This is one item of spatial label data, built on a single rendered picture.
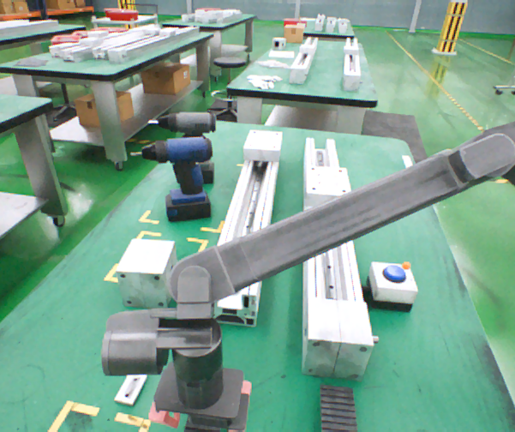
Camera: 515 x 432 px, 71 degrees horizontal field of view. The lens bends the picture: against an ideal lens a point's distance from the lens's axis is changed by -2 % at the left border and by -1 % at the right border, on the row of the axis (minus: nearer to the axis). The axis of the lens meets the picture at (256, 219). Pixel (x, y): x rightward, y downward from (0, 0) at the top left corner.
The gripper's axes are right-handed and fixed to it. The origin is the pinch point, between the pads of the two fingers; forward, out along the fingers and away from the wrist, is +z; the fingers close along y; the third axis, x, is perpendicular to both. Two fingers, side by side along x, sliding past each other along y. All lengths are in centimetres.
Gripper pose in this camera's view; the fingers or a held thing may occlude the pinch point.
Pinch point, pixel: (204, 423)
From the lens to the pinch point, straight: 58.7
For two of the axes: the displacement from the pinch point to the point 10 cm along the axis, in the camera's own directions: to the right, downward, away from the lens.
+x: -1.1, 5.5, -8.3
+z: -0.4, 8.3, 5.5
